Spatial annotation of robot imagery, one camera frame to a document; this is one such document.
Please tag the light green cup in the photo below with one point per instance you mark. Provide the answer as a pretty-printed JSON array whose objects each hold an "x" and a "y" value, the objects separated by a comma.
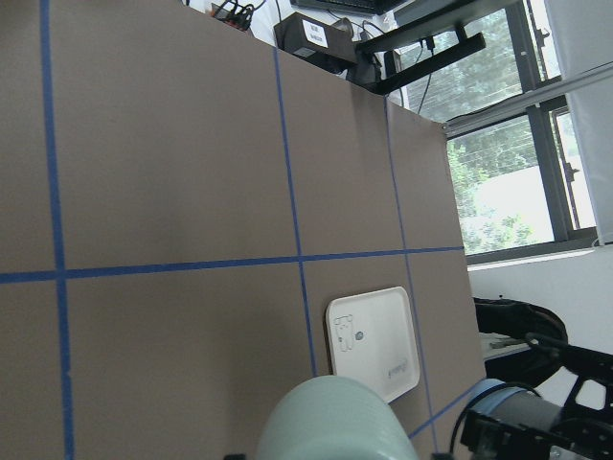
[{"x": 333, "y": 417}]

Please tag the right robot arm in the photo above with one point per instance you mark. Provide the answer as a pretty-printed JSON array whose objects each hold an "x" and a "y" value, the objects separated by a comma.
[{"x": 510, "y": 420}]

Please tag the cream rabbit tray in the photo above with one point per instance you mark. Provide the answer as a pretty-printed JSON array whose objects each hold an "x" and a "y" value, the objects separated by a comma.
[{"x": 372, "y": 340}]

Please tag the black box with label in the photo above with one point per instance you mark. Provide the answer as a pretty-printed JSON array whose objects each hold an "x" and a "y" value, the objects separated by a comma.
[{"x": 329, "y": 47}]

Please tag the power strip with plugs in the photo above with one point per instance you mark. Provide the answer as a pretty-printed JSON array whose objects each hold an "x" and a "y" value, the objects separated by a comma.
[{"x": 234, "y": 14}]

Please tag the window frame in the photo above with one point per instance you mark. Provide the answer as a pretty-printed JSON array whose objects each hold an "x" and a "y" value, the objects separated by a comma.
[{"x": 518, "y": 180}]

